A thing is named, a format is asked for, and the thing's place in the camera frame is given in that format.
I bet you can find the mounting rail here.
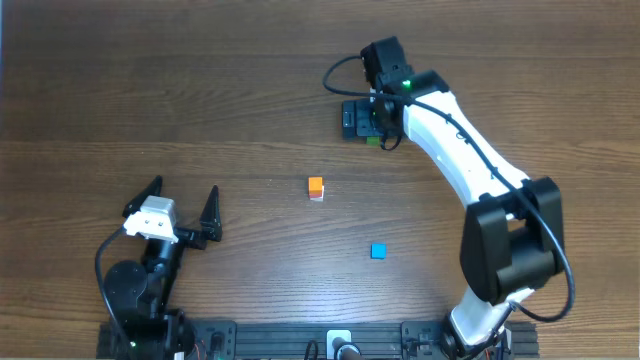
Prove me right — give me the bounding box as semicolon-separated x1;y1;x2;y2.
97;319;541;360

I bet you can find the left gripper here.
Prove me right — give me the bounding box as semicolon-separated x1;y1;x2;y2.
122;174;224;251

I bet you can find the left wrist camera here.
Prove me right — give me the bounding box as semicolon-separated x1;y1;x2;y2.
122;195;178;245

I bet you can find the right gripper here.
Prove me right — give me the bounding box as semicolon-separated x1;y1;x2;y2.
341;98;384;142

